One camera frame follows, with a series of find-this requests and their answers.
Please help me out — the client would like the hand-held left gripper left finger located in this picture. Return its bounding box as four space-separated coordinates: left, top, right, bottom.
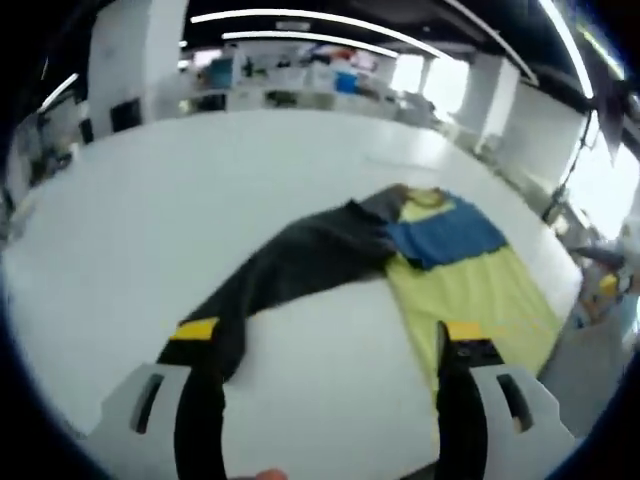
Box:
96 316 230 480

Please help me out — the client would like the blue crate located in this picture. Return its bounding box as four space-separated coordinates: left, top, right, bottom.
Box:
334 69 360 95

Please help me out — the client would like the black metal stand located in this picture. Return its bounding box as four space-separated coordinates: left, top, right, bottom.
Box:
543 74 632 227

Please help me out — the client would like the long white counter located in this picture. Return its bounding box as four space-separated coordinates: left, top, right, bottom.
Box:
178 83 401 114

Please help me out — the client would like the yellow blue grey garment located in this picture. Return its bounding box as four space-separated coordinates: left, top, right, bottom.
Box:
178 183 565 385

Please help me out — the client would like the black bin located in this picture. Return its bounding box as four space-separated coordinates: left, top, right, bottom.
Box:
110 97 143 133

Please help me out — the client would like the tall white cabinet block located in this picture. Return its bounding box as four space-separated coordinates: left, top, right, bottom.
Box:
88 0 190 132

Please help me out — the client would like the ceiling light strip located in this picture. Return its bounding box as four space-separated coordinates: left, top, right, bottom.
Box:
536 0 597 100
221 30 402 57
189 9 442 60

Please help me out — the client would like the white pillar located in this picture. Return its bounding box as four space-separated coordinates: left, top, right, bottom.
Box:
468 53 522 154

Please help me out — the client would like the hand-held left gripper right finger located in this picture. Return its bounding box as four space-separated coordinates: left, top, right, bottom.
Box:
431 319 577 480

